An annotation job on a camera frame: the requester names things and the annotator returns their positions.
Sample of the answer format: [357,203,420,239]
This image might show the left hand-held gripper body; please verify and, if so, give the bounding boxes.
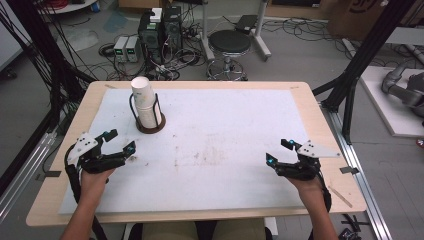
[66,132,128,175]

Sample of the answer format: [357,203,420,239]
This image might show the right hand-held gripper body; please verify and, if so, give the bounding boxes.
[274,139,342,182]

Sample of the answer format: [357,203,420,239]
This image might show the person's right hand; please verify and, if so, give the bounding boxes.
[285,175,324,205]

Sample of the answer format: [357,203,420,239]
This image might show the person's left hand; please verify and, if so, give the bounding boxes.
[79,167,117,205]

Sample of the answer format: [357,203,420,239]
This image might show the black tape piece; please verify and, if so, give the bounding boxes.
[35,170,62,182]
[339,165,360,175]

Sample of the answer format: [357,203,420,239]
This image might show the thin wooden stick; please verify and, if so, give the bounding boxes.
[328,185,353,209]

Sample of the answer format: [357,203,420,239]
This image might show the stack of white paper cups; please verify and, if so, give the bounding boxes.
[130,76,163,130]

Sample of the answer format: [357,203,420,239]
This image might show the white table mat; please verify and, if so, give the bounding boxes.
[58,87,322,215]

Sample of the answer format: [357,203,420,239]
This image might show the grey bench power supply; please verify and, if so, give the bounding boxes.
[113,35,129,63]
[125,35,140,63]

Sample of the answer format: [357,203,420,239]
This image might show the white board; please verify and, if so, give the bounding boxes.
[359,65,424,139]

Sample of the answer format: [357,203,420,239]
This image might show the person's legs in beige pants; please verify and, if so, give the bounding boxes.
[128,218,274,240]

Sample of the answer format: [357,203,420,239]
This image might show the black computer tower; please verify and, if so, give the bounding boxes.
[162,5,184,51]
[137,9,164,64]

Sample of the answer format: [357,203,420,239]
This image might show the white metal stand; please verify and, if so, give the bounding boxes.
[199,0,273,63]

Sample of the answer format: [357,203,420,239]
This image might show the black round stool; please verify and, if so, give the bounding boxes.
[206,29,253,82]

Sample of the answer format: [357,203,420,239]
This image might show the black flat device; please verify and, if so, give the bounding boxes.
[234,14,259,34]

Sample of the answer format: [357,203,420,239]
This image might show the white small box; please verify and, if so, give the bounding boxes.
[149,7,164,24]

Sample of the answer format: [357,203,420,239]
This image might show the cardboard box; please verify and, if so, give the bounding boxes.
[326,0,424,42]

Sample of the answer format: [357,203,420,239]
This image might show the black wire cup holder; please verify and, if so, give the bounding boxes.
[128,92,167,135]

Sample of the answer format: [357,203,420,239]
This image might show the aluminium rail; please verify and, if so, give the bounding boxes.
[321,103,394,240]
[0,131,58,223]

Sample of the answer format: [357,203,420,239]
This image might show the black metal frame post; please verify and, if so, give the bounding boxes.
[312,0,408,144]
[0,0,96,198]

